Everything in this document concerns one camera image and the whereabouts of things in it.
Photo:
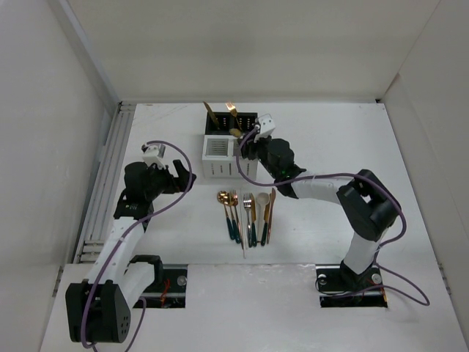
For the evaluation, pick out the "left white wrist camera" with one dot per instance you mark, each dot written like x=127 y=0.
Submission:
x=153 y=154

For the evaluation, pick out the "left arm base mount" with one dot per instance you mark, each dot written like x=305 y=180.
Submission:
x=168 y=291

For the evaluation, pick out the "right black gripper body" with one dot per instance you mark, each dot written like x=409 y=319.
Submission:
x=259 y=150

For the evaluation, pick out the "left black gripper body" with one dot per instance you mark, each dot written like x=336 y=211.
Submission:
x=161 y=182

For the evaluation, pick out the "rose gold spoon green handle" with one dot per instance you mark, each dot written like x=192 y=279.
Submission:
x=222 y=198

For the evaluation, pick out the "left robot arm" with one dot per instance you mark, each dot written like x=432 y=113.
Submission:
x=99 y=307

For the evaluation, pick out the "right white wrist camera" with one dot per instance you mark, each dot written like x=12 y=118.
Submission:
x=264 y=127

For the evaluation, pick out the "white utensil caddy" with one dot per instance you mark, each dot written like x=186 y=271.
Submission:
x=219 y=154

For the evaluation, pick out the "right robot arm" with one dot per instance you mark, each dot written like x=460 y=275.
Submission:
x=367 y=204

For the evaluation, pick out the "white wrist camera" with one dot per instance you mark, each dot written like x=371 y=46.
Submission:
x=153 y=154
x=264 y=127

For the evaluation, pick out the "white ceramic spoon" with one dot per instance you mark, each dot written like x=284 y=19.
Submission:
x=263 y=201

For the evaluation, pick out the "rose gold fork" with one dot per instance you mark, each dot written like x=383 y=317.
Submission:
x=235 y=203

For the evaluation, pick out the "rose gold knife green handle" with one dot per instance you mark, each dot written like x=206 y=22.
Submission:
x=253 y=220

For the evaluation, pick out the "black utensil caddy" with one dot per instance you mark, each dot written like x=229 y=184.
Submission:
x=244 y=122

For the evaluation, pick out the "silver fork green handle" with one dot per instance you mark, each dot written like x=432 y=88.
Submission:
x=247 y=207

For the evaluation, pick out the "gold fork green handle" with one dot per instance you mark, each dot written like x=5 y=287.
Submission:
x=233 y=111

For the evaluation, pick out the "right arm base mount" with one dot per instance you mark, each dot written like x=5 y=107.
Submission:
x=337 y=292

